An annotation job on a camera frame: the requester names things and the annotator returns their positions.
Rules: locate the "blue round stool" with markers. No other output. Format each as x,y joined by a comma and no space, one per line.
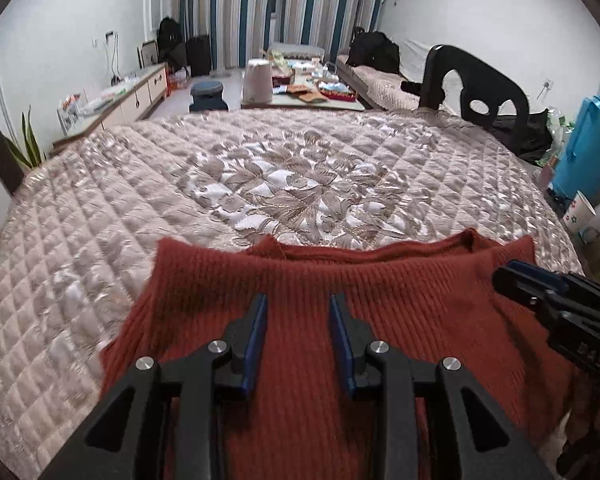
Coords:
207,97

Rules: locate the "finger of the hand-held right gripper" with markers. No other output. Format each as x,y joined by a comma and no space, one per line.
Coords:
530,267
515,282

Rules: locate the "quilted floral table cover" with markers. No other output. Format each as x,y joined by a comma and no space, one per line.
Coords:
280,170

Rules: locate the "black suitcase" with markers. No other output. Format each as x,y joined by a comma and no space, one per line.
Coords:
198,55

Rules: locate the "striped curtains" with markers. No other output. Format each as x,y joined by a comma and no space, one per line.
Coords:
305,10

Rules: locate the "black backpack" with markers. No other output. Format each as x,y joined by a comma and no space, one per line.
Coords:
170,40

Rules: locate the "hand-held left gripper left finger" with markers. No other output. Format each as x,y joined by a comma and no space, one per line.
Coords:
255,340

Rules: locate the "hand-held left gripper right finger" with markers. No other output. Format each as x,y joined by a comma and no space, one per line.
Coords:
342,345

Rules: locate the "low white cabinet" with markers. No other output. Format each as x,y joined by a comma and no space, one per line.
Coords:
125,102

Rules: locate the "beige sofa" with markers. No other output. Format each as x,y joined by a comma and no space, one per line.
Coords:
380,87

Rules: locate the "red knit sweater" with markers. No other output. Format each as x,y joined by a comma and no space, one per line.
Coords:
305,280

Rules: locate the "black cloth bag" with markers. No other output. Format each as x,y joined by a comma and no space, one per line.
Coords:
525,132

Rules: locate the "floral paper cup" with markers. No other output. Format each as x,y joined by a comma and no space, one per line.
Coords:
577,212

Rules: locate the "white electric kettle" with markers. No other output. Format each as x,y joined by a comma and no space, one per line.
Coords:
256,80

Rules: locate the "picture frame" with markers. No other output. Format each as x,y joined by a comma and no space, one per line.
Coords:
147,54

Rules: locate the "blue thermos jug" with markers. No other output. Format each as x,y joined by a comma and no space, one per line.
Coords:
590,150

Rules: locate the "green potted plant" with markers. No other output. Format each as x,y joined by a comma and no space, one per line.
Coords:
27,142

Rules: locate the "cluttered coffee table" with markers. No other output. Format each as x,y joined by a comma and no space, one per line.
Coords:
305,97

